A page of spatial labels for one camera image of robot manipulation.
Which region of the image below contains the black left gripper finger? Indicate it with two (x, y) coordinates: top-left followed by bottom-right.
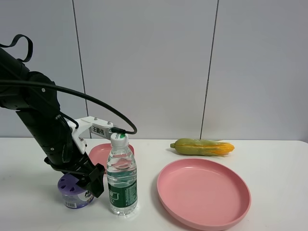
(77, 164), (105, 198)

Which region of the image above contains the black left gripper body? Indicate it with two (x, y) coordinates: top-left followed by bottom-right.
(44, 146), (94, 178)

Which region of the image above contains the purple air freshener jar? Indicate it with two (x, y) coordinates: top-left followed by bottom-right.
(57, 174), (94, 209)

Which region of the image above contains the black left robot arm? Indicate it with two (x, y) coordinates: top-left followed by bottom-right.
(0, 86), (104, 198)

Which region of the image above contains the small pink plate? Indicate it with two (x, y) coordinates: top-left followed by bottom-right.
(89, 143), (137, 175)

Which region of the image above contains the clear water bottle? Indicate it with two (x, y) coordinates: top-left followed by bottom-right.
(106, 133), (138, 216)

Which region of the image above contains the yellow green toy corn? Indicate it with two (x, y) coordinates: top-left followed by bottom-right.
(170, 138), (235, 157)

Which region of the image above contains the large pink plate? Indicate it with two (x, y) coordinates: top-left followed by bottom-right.
(156, 158), (251, 231)

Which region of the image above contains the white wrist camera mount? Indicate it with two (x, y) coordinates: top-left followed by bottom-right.
(67, 116), (114, 154)

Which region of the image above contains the black cable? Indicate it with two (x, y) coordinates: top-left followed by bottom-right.
(0, 79), (138, 135)

